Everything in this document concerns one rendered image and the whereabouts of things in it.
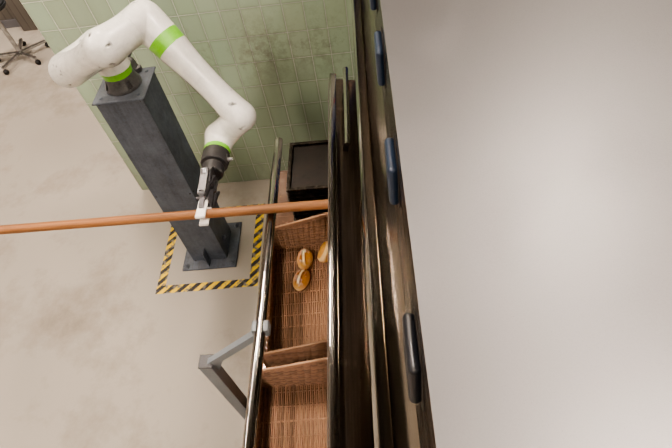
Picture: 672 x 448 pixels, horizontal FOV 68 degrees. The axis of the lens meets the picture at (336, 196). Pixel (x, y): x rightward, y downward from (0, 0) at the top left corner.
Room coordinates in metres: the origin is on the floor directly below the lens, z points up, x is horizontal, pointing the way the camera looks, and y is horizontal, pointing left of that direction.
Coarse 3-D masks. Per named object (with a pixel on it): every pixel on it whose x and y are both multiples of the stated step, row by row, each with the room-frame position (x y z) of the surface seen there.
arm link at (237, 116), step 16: (176, 48) 1.45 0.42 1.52; (192, 48) 1.47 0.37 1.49; (176, 64) 1.43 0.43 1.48; (192, 64) 1.43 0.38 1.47; (208, 64) 1.46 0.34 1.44; (192, 80) 1.40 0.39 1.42; (208, 80) 1.40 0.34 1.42; (208, 96) 1.37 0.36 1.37; (224, 96) 1.36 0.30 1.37; (240, 96) 1.39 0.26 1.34; (224, 112) 1.33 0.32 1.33; (240, 112) 1.32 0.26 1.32; (224, 128) 1.32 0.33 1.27; (240, 128) 1.30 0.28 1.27
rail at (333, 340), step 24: (336, 120) 1.06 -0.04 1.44; (336, 144) 0.96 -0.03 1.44; (336, 168) 0.88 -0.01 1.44; (336, 192) 0.80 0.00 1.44; (336, 216) 0.72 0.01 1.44; (336, 240) 0.65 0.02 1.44; (336, 264) 0.59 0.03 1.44; (336, 288) 0.53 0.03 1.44; (336, 312) 0.48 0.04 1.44; (336, 336) 0.43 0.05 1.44; (336, 360) 0.38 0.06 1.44; (336, 384) 0.33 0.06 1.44; (336, 408) 0.29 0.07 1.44; (336, 432) 0.25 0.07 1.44
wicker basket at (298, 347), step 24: (312, 216) 1.26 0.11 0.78; (288, 240) 1.26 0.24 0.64; (312, 240) 1.25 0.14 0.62; (288, 264) 1.18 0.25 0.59; (312, 264) 1.15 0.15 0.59; (312, 288) 1.04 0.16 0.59; (288, 312) 0.95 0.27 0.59; (312, 312) 0.93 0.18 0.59; (288, 336) 0.85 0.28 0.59; (312, 336) 0.83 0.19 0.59; (264, 360) 0.73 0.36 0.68; (288, 360) 0.73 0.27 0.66
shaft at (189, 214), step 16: (224, 208) 1.02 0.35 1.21; (240, 208) 1.00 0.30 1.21; (256, 208) 0.99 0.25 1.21; (272, 208) 0.98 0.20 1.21; (288, 208) 0.97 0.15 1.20; (304, 208) 0.96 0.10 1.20; (320, 208) 0.96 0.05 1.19; (16, 224) 1.12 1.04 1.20; (32, 224) 1.10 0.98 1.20; (48, 224) 1.09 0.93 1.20; (64, 224) 1.08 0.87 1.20; (80, 224) 1.07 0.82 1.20; (96, 224) 1.06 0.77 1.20; (112, 224) 1.05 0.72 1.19; (128, 224) 1.04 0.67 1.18
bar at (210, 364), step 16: (272, 160) 1.23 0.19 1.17; (272, 176) 1.15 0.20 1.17; (272, 192) 1.07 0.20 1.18; (272, 224) 0.95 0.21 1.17; (272, 240) 0.89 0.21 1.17; (272, 256) 0.84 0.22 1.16; (256, 320) 0.64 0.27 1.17; (256, 336) 0.59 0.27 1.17; (224, 352) 0.63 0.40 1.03; (256, 352) 0.54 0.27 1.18; (208, 368) 0.63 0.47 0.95; (256, 368) 0.50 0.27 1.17; (224, 384) 0.63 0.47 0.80; (256, 384) 0.46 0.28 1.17; (240, 400) 0.63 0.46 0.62; (256, 400) 0.43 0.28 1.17; (256, 416) 0.39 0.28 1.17; (256, 432) 0.36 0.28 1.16
